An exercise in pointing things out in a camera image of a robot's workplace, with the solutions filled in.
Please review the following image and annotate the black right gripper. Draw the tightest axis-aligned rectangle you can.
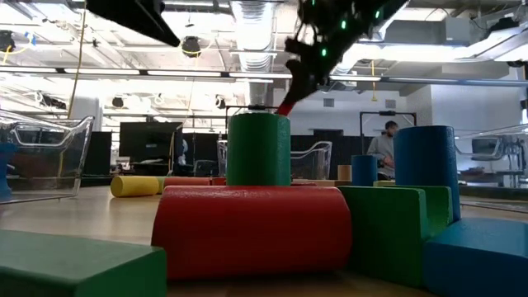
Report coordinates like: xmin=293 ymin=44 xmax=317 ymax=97
xmin=280 ymin=24 xmax=347 ymax=111

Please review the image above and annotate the red cylinder block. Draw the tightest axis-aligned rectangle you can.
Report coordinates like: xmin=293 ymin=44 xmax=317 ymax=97
xmin=151 ymin=185 xmax=353 ymax=281
xmin=163 ymin=176 xmax=212 ymax=187

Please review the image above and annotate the large green block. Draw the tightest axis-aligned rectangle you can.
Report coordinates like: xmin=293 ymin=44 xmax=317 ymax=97
xmin=337 ymin=185 xmax=454 ymax=288

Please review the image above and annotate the blue arch block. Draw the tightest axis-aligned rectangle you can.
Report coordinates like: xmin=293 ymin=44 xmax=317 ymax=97
xmin=0 ymin=142 xmax=17 ymax=199

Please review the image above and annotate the clear plastic bin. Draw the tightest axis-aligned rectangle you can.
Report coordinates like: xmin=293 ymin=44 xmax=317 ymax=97
xmin=216 ymin=139 xmax=333 ymax=182
xmin=0 ymin=109 xmax=95 ymax=205
xmin=453 ymin=123 xmax=528 ymax=199

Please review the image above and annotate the person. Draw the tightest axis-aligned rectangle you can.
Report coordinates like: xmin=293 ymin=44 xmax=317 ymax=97
xmin=366 ymin=120 xmax=400 ymax=181

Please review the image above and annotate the long ceiling light strip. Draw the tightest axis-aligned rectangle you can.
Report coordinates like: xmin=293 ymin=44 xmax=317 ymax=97
xmin=0 ymin=65 xmax=294 ymax=82

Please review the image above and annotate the black ceiling speaker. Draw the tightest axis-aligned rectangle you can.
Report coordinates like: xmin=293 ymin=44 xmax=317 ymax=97
xmin=180 ymin=35 xmax=203 ymax=59

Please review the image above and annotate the yellow cylinder block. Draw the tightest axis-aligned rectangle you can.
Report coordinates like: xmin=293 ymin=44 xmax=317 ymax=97
xmin=110 ymin=176 xmax=160 ymax=198

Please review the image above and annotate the blue plank block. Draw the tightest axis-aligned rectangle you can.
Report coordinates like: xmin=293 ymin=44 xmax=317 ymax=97
xmin=422 ymin=217 xmax=528 ymax=297

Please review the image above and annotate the green plank block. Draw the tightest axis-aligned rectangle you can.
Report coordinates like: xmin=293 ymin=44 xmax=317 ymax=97
xmin=0 ymin=229 xmax=168 ymax=297

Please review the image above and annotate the silver ceiling air duct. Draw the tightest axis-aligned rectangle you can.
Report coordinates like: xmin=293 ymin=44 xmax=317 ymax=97
xmin=229 ymin=0 xmax=278 ymax=109

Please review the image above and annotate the black metal stand frame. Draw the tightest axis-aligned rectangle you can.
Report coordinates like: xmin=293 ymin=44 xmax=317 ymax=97
xmin=359 ymin=109 xmax=417 ymax=145

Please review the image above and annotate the yellow hanging cable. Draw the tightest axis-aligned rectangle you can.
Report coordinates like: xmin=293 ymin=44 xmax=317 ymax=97
xmin=65 ymin=0 xmax=88 ymax=120

